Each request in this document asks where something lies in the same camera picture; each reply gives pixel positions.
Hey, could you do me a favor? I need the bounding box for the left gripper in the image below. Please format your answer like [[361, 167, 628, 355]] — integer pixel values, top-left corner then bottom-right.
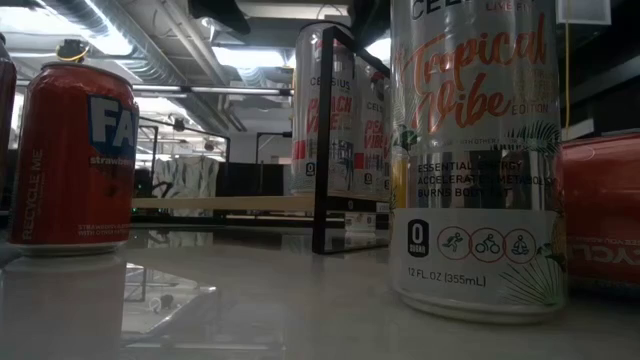
[[187, 0, 251, 35]]

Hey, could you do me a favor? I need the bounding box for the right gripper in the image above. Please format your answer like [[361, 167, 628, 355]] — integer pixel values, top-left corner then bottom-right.
[[349, 0, 391, 49]]

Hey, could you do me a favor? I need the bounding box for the ceiling light panel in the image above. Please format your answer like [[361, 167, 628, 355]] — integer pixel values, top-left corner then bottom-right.
[[212, 45, 287, 69]]

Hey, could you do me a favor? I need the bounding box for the ceiling light tube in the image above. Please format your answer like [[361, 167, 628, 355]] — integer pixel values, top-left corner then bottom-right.
[[132, 83, 295, 97]]

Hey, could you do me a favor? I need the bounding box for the black yellow ceiling device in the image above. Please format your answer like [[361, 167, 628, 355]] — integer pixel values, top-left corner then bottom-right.
[[54, 38, 91, 64]]

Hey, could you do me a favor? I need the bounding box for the white plastic sheet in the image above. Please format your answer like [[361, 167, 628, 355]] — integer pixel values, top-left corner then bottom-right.
[[152, 154, 221, 219]]

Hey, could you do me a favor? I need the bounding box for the black partition panel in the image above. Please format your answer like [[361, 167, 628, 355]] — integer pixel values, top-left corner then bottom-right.
[[214, 162, 294, 199]]

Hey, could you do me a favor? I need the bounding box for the white paper sign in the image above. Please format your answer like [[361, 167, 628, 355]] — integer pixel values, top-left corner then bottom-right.
[[555, 0, 612, 26]]

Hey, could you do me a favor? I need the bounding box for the red Fanta strawberry can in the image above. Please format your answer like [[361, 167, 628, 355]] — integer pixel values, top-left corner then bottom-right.
[[7, 60, 141, 257], [559, 132, 640, 296]]

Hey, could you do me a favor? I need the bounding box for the silver can with red print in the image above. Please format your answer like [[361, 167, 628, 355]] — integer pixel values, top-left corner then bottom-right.
[[0, 32, 19, 211]]

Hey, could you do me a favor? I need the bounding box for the Celsius Tropical Vibe can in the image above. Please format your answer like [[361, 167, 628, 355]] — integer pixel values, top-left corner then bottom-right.
[[388, 0, 569, 325]]

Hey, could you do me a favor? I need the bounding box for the silver ventilation duct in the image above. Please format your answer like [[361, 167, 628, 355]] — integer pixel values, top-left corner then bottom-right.
[[42, 0, 171, 86]]

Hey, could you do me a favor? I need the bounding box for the wooden shelf with black frame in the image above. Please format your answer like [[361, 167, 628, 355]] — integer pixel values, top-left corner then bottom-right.
[[130, 24, 392, 257]]

